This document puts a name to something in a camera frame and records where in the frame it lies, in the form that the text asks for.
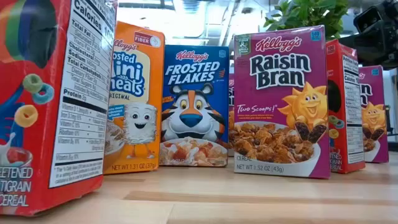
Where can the pink Raisin Bran cereal box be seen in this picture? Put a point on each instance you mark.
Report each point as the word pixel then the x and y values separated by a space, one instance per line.
pixel 374 93
pixel 231 93
pixel 280 102

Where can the red Froot Loops cereal box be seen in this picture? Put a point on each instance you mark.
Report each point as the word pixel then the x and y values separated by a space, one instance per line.
pixel 37 124
pixel 337 71

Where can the blue Frosted Flakes cereal box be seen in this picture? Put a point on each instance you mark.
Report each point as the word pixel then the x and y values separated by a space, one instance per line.
pixel 194 71

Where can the orange Mini Wheats cereal box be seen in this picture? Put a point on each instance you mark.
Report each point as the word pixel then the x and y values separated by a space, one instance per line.
pixel 146 77

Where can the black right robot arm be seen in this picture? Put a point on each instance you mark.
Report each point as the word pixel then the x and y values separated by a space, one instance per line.
pixel 392 7

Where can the green leafy plant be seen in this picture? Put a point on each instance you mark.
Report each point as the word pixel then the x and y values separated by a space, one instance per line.
pixel 304 15

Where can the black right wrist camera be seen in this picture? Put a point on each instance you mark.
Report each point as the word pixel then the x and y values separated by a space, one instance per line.
pixel 370 18

